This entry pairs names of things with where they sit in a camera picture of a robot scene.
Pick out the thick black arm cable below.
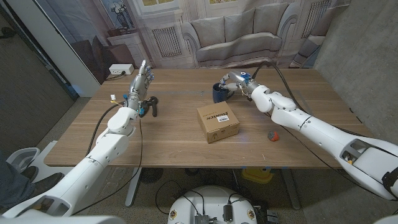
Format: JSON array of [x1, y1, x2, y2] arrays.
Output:
[[86, 103, 125, 156], [251, 61, 374, 138]]

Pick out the yellow floor object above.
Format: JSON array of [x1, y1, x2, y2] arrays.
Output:
[[241, 167, 274, 184]]

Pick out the black shoe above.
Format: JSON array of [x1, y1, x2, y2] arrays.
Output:
[[32, 172, 65, 193]]

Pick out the white wire connector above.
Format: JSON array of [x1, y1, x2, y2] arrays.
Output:
[[110, 94, 125, 106]]

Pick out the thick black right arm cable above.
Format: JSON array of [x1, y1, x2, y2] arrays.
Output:
[[251, 61, 374, 138]]

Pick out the brown cardboard box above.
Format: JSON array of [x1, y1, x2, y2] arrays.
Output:
[[197, 100, 241, 144]]

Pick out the blue jeans person leg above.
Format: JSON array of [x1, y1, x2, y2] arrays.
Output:
[[0, 151, 37, 211]]

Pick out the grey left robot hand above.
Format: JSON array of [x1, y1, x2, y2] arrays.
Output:
[[124, 59, 155, 111]]

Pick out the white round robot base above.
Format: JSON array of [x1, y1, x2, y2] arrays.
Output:
[[167, 185, 258, 224]]

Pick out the white plastic floor base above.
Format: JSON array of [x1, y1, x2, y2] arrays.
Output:
[[6, 139, 81, 177]]

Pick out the white table leg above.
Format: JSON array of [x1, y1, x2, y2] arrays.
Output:
[[124, 167, 142, 208]]

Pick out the white backdrop side panel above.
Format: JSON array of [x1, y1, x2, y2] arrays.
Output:
[[5, 0, 102, 98]]

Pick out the dark blue ceramic mug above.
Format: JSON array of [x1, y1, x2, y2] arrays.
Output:
[[212, 82, 236, 104]]

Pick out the printed living room backdrop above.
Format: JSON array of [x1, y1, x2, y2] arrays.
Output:
[[32, 0, 352, 85]]

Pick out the black power strip cord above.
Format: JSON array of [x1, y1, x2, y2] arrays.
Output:
[[104, 71, 127, 82]]

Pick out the grey module on base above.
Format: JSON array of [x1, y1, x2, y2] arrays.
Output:
[[194, 213, 211, 224]]

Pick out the black clip tool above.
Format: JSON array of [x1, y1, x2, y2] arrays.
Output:
[[146, 96, 159, 118]]

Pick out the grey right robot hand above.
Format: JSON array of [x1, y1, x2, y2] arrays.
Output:
[[218, 70, 261, 96]]

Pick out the white power strip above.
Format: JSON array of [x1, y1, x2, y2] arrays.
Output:
[[108, 63, 135, 76]]

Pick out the black box on base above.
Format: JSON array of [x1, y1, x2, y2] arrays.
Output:
[[223, 204, 233, 222]]

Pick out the black door handle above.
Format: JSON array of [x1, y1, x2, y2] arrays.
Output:
[[0, 27, 17, 40]]

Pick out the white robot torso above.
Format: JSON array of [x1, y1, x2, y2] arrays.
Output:
[[0, 215, 127, 224]]

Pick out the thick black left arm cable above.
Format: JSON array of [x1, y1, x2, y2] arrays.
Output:
[[86, 103, 125, 156]]

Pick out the black round floor foot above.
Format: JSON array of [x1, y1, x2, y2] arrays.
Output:
[[139, 167, 164, 184]]

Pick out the thin black left arm wire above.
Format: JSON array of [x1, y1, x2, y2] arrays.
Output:
[[71, 118, 144, 216]]

